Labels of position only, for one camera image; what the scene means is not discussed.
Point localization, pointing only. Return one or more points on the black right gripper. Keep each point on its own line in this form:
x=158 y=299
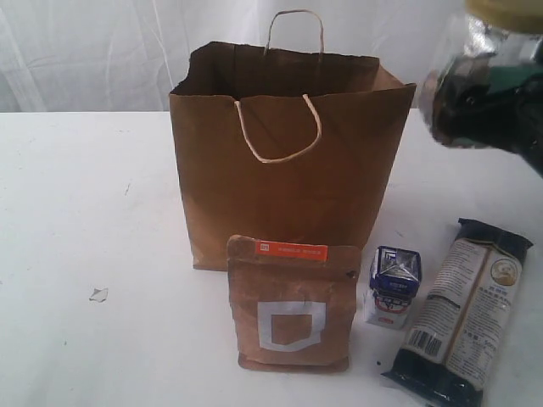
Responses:
x=500 y=108

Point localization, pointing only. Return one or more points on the clear jar with tan lid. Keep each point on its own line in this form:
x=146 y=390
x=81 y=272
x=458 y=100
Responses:
x=487 y=34

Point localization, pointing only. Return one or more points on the blue white milk carton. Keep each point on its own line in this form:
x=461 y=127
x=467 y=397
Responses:
x=395 y=277

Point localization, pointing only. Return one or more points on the brown kraft stand-up pouch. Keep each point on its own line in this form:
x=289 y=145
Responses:
x=292 y=304

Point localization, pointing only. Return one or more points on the brown paper shopping bag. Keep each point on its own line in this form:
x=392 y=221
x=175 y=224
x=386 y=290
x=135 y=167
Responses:
x=283 y=146

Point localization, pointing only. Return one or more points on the dark blue noodle package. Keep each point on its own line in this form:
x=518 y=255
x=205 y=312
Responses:
x=447 y=354

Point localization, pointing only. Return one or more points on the small torn paper scrap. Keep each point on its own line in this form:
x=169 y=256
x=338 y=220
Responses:
x=99 y=295

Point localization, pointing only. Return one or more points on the white curtain backdrop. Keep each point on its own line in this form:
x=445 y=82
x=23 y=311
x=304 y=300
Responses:
x=128 y=55

